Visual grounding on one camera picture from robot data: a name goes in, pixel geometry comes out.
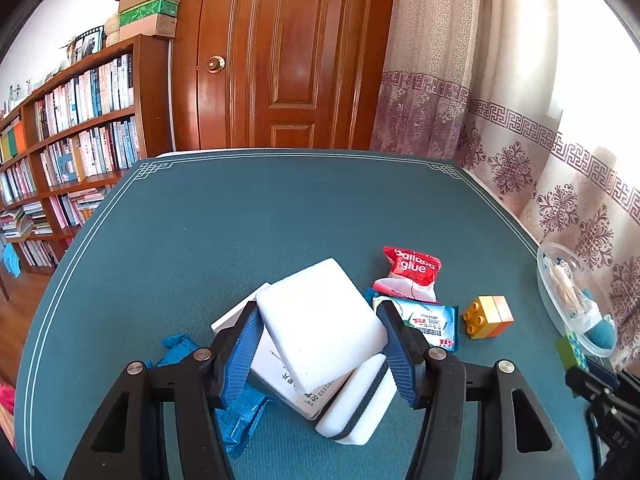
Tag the white medicine box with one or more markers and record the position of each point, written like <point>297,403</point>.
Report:
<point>285,385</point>

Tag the green dotted block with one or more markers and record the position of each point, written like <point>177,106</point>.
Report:
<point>572,352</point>

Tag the patterned curtain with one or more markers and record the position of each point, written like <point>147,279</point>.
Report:
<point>500,85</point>

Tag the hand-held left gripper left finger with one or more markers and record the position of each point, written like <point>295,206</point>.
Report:
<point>242,355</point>

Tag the woven basket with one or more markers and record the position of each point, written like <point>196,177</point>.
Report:
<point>112,30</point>

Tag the white eraser with black stripe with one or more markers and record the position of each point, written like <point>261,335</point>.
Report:
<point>350,415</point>

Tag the large brown cardboard box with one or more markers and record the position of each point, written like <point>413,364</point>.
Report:
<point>150,27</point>

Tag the yellow orange toy brick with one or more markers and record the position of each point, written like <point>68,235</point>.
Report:
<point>482,315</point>

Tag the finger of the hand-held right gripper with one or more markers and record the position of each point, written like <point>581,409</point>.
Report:
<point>595,390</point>

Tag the red white glue packet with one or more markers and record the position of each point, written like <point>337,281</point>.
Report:
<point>410,265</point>

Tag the blue snack packet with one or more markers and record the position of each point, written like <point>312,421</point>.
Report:
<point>240,420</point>

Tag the wooden bookshelf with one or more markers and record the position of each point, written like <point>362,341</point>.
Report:
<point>150,90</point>

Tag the white foam sponge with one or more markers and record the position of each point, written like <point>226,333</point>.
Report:
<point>320,320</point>

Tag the clear plastic container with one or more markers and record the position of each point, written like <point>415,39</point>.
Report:
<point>550,265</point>

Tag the blue plastic stool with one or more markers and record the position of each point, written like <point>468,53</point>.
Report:
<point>11,260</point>

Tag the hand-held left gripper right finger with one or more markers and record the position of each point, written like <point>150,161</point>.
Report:
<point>395,345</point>

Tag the wooden door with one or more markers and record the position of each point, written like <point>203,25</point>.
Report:
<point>290,50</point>

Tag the white blue wet wipes packet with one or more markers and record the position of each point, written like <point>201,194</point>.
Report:
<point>430,320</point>

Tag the rows of books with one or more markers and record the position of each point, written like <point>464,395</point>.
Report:
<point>90,95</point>

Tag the brass door knob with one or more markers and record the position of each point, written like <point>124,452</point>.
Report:
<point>216,64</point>

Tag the film strip picture frame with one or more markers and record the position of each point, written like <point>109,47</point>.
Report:
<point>90,42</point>

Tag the teal round soft object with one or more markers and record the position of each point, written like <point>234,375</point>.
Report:
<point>602,332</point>

